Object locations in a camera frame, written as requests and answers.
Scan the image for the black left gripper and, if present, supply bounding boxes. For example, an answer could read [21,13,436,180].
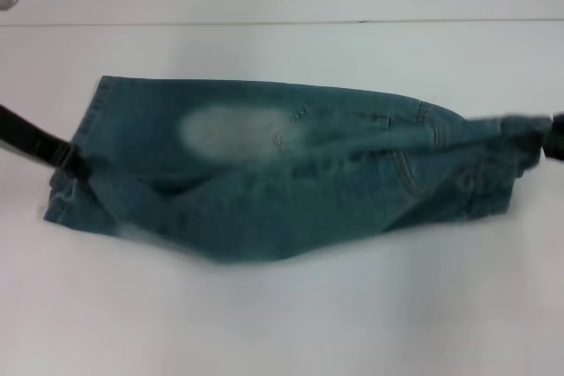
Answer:
[0,104,96,183]

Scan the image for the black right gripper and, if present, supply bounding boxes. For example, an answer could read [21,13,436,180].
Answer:
[541,112,564,159]

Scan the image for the blue denim shorts with patch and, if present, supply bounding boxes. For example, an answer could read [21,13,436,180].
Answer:
[42,74,554,265]

